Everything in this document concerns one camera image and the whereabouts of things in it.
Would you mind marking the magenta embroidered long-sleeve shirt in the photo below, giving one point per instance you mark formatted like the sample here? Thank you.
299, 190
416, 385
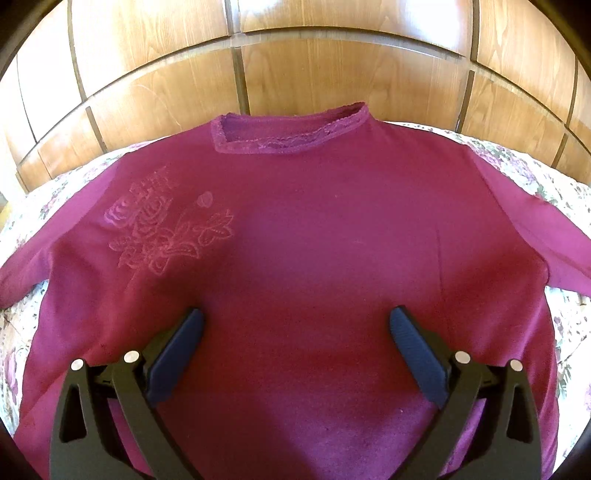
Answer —
300, 230

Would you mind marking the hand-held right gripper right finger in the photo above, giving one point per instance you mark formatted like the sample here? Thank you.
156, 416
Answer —
415, 353

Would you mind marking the wooden panelled headboard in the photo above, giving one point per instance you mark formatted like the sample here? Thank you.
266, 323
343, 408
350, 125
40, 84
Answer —
295, 69

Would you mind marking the floral bedspread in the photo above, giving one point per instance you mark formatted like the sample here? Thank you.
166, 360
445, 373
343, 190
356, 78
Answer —
570, 323

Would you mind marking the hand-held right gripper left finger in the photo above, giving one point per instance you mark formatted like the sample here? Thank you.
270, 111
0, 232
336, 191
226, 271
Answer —
178, 350

